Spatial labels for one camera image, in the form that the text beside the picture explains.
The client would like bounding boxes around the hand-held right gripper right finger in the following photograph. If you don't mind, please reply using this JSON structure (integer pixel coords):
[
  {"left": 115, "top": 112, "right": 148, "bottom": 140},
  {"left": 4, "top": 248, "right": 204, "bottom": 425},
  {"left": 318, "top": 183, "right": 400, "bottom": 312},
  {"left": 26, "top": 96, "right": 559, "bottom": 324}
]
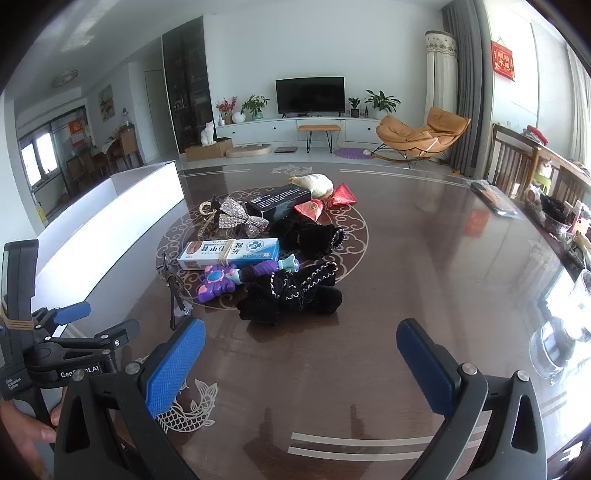
[{"left": 396, "top": 318, "right": 548, "bottom": 480}]

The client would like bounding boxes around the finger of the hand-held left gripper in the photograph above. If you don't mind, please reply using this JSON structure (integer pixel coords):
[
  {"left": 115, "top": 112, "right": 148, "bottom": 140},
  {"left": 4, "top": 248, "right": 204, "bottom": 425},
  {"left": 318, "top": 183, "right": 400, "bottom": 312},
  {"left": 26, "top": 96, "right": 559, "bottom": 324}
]
[
  {"left": 44, "top": 320, "right": 140, "bottom": 357},
  {"left": 31, "top": 302, "right": 92, "bottom": 337}
]

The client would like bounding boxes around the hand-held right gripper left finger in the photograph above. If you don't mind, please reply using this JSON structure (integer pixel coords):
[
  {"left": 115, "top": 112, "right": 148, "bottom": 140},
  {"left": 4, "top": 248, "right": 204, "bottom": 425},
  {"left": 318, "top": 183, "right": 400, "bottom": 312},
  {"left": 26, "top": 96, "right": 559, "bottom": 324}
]
[{"left": 54, "top": 318, "right": 207, "bottom": 480}]

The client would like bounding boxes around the purple butterfly toy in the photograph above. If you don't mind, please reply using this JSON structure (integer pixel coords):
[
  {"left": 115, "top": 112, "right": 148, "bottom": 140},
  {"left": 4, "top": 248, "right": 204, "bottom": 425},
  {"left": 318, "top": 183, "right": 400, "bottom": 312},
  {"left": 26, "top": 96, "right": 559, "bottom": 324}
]
[{"left": 195, "top": 256, "right": 301, "bottom": 304}]

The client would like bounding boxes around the white cardboard box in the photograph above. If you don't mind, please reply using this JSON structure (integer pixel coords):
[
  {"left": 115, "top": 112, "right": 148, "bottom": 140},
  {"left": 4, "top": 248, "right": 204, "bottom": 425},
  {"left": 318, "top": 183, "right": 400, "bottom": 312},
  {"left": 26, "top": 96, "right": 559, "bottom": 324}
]
[{"left": 36, "top": 160, "right": 186, "bottom": 340}]

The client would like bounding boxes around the blue white toothpaste box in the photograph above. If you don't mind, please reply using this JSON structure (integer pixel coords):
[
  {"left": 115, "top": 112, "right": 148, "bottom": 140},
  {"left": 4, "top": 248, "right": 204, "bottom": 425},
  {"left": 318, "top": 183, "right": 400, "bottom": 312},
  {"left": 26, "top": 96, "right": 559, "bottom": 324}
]
[{"left": 178, "top": 238, "right": 281, "bottom": 271}]

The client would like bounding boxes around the pearl bow hair claw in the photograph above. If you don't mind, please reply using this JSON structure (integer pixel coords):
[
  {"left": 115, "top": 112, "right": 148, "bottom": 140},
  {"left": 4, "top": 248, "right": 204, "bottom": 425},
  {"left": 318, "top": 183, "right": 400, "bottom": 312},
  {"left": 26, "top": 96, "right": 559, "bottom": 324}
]
[{"left": 198, "top": 196, "right": 232, "bottom": 241}]

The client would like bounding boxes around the rhinestone bow hair clip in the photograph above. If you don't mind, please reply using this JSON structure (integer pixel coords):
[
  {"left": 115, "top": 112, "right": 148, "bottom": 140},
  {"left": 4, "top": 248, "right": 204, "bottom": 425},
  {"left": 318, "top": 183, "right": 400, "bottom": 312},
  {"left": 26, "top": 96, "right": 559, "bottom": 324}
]
[{"left": 217, "top": 198, "right": 270, "bottom": 230}]

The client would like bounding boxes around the black printed box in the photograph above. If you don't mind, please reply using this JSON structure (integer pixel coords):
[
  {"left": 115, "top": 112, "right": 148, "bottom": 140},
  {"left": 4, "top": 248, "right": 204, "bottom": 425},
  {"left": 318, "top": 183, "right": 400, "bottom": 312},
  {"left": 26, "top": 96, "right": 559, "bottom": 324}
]
[{"left": 246, "top": 183, "right": 315, "bottom": 222}]

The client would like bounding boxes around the red satin pouch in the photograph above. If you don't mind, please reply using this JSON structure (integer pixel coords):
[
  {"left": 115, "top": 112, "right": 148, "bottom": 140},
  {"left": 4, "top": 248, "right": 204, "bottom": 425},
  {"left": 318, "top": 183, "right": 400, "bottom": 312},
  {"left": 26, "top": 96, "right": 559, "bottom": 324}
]
[{"left": 294, "top": 183, "right": 358, "bottom": 221}]

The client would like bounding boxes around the cream knitted glove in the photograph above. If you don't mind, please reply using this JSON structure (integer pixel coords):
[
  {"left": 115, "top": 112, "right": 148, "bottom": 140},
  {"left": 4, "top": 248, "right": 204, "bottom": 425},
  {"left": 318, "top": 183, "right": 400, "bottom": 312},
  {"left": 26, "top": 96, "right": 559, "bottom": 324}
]
[{"left": 287, "top": 174, "right": 334, "bottom": 199}]

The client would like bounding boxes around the dark wooden desktop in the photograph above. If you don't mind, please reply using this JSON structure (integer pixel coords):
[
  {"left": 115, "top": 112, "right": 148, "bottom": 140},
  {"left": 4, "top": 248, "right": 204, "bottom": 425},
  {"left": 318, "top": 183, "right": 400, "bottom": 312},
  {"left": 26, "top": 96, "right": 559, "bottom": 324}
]
[{"left": 51, "top": 161, "right": 591, "bottom": 480}]

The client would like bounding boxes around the person's left hand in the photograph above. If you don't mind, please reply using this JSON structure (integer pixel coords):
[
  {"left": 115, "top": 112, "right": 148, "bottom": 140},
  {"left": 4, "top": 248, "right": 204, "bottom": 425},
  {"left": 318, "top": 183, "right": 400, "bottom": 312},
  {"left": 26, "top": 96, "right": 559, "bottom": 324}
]
[{"left": 0, "top": 401, "right": 63, "bottom": 469}]

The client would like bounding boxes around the thin dark hair clip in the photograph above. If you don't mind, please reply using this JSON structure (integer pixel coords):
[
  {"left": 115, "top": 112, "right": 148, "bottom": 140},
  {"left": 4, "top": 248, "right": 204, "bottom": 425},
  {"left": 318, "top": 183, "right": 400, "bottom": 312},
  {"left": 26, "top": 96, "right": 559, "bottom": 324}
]
[{"left": 157, "top": 263, "right": 191, "bottom": 330}]

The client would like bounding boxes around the clear glass cup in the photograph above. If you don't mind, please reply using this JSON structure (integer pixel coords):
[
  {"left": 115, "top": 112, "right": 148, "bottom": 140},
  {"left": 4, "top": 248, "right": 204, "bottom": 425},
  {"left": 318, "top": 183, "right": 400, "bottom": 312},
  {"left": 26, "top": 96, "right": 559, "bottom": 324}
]
[{"left": 529, "top": 318, "right": 591, "bottom": 379}]

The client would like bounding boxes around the wooden dining chair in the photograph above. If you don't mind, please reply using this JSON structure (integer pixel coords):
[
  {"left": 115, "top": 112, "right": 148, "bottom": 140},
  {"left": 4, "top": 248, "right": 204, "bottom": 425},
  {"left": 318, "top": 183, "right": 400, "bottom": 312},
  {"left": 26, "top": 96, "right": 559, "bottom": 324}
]
[{"left": 117, "top": 126, "right": 144, "bottom": 169}]

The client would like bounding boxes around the black flat packet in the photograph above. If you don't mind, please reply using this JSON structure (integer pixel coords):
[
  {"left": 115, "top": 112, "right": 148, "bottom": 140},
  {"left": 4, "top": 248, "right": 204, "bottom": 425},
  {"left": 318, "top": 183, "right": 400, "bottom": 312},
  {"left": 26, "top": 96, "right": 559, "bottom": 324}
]
[{"left": 470, "top": 181, "right": 520, "bottom": 217}]

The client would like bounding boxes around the brown cardboard box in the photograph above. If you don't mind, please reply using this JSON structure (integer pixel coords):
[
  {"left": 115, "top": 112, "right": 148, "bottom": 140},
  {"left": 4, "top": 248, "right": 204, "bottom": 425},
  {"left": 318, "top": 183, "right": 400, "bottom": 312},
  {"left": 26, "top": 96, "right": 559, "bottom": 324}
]
[{"left": 185, "top": 138, "right": 234, "bottom": 161}]

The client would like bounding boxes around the wooden slatted chair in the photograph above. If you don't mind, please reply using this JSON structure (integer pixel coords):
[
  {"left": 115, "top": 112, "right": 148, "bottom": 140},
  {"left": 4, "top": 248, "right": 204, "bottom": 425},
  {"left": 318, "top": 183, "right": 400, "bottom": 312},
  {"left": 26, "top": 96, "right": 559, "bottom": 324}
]
[
  {"left": 489, "top": 124, "right": 541, "bottom": 200},
  {"left": 549, "top": 161, "right": 591, "bottom": 208}
]

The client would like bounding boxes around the beige cat bed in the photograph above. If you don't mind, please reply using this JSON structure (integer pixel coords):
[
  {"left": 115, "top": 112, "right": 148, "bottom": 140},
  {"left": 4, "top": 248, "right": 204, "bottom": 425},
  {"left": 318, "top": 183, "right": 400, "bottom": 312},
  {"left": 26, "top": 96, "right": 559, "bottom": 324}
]
[{"left": 226, "top": 143, "right": 273, "bottom": 158}]

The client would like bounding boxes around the orange lounge chair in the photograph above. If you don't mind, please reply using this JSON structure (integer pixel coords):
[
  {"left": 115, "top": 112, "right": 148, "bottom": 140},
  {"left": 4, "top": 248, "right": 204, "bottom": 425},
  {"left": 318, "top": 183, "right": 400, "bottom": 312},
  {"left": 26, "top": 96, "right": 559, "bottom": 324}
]
[{"left": 372, "top": 106, "right": 472, "bottom": 168}]

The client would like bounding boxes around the white television cabinet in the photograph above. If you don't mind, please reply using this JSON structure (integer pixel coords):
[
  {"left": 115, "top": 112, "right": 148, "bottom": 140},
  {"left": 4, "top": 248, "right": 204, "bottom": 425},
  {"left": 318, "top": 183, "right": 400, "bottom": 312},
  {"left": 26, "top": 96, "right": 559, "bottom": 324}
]
[{"left": 215, "top": 116, "right": 384, "bottom": 146}]

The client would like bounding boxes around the red flower bouquet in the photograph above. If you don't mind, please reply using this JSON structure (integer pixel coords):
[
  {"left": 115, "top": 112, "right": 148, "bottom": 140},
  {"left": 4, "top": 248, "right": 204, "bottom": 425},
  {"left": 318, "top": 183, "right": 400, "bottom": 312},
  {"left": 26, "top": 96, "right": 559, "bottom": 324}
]
[{"left": 216, "top": 97, "right": 238, "bottom": 125}]

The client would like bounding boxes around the dark display cabinet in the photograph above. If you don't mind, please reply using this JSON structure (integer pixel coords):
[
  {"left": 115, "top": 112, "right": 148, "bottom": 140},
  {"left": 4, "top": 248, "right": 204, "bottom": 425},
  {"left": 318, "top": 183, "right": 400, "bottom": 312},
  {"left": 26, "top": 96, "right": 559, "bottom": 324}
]
[{"left": 161, "top": 16, "right": 218, "bottom": 155}]

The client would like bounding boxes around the orange topped bench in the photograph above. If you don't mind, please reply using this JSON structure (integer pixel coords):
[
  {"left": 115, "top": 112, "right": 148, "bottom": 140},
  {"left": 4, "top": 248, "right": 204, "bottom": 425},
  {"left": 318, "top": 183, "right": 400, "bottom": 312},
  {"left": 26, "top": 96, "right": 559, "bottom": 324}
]
[{"left": 298, "top": 124, "right": 341, "bottom": 153}]

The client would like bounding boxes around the leafy green potted plant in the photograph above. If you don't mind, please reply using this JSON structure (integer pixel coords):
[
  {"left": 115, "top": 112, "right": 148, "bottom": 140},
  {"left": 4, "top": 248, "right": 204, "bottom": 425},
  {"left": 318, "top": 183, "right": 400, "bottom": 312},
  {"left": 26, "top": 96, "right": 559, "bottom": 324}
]
[{"left": 240, "top": 95, "right": 270, "bottom": 121}]

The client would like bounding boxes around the large potted plant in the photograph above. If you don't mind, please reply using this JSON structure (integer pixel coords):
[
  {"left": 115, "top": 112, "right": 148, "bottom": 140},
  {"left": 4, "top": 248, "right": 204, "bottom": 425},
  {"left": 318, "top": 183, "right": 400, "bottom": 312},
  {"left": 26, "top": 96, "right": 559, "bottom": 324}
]
[{"left": 364, "top": 89, "right": 402, "bottom": 121}]

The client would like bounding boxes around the grey curtain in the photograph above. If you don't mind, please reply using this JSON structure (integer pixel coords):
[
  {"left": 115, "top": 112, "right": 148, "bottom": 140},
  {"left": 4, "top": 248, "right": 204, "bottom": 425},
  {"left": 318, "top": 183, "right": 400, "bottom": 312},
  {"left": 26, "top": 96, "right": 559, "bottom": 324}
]
[{"left": 441, "top": 0, "right": 495, "bottom": 178}]

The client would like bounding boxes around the covered standing air conditioner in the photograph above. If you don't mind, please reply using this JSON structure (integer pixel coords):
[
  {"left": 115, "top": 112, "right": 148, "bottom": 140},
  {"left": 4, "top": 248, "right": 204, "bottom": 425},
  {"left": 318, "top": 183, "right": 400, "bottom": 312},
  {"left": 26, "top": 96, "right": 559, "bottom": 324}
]
[{"left": 425, "top": 30, "right": 459, "bottom": 121}]

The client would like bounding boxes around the black television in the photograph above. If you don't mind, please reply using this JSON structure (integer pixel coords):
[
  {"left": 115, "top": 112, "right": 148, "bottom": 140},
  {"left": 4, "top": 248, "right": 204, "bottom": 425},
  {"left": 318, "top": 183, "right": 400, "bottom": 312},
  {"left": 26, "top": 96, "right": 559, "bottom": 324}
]
[{"left": 276, "top": 77, "right": 345, "bottom": 116}]

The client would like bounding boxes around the framed wall painting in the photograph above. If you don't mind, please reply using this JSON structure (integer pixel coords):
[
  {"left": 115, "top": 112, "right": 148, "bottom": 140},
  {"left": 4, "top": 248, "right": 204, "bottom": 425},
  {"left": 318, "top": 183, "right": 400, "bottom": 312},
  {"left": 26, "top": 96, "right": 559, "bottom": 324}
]
[{"left": 98, "top": 84, "right": 115, "bottom": 121}]

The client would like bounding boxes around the red wall hanging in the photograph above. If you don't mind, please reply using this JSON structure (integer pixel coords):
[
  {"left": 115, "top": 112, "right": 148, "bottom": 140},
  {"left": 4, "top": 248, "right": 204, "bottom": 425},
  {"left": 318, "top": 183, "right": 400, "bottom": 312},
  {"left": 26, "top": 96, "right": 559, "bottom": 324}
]
[{"left": 490, "top": 41, "right": 516, "bottom": 83}]

